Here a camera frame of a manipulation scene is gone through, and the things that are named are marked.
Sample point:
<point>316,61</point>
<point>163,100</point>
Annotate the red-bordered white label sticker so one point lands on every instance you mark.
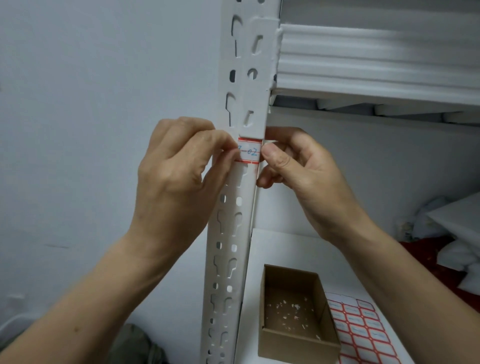
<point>250,152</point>

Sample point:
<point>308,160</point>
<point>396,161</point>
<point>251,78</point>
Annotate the crumpled white plastic bag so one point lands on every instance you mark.
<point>420,225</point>

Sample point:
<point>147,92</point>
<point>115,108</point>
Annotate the person's right hand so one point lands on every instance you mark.
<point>311,180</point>

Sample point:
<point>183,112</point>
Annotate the person's left hand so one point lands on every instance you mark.
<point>168,187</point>

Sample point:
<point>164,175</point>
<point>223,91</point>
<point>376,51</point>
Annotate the person's right forearm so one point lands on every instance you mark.
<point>408,300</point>

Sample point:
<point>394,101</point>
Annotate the red cloth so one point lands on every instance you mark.
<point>438,273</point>

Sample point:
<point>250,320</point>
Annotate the white flat shelf board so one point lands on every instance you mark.
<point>285,247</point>

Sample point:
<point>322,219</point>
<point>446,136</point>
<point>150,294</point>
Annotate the brown cardboard box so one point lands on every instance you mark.
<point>296,337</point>

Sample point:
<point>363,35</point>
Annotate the white slotted metal shelf post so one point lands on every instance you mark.
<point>249,93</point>

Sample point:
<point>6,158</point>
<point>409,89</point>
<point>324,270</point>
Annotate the person's right thumb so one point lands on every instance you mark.
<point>277,157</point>

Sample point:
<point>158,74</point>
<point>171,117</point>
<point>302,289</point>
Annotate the person's left forearm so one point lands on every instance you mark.
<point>86,307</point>

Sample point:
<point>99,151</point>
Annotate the person's olive trousers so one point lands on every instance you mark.
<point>135,347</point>

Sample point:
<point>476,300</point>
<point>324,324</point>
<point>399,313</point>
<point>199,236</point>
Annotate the scattered white paper scraps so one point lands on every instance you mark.
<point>288,311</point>

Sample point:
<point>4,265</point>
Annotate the sheet of red-bordered labels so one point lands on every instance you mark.
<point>360,330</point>

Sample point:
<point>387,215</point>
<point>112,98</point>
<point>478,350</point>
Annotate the person's left thumb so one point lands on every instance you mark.
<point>221,168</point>

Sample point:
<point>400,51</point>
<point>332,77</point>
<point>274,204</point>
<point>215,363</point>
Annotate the white foam sheet bundle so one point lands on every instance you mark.
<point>461,225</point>

